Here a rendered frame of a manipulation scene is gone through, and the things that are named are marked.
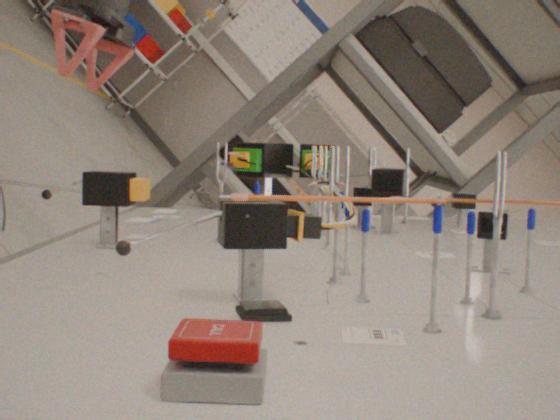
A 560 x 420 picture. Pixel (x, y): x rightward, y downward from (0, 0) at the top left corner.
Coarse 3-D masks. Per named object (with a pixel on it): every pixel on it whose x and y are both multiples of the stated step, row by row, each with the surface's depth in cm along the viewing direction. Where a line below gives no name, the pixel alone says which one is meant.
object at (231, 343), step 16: (192, 320) 43; (208, 320) 43; (224, 320) 44; (240, 320) 44; (176, 336) 40; (192, 336) 40; (208, 336) 40; (224, 336) 40; (240, 336) 40; (256, 336) 40; (176, 352) 39; (192, 352) 39; (208, 352) 39; (224, 352) 39; (240, 352) 39; (256, 352) 39; (224, 368) 40; (240, 368) 40
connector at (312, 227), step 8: (288, 216) 64; (296, 216) 64; (304, 216) 64; (312, 216) 65; (288, 224) 64; (296, 224) 64; (304, 224) 64; (312, 224) 64; (320, 224) 65; (288, 232) 64; (296, 232) 64; (304, 232) 64; (312, 232) 64; (320, 232) 65
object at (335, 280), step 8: (344, 184) 74; (344, 192) 74; (336, 208) 74; (336, 216) 74; (336, 232) 74; (336, 240) 74; (336, 248) 74; (336, 256) 74; (336, 264) 74; (336, 272) 74; (336, 280) 74
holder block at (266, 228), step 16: (224, 208) 62; (240, 208) 62; (256, 208) 62; (272, 208) 63; (224, 224) 62; (240, 224) 62; (256, 224) 62; (272, 224) 63; (224, 240) 62; (240, 240) 62; (256, 240) 63; (272, 240) 63
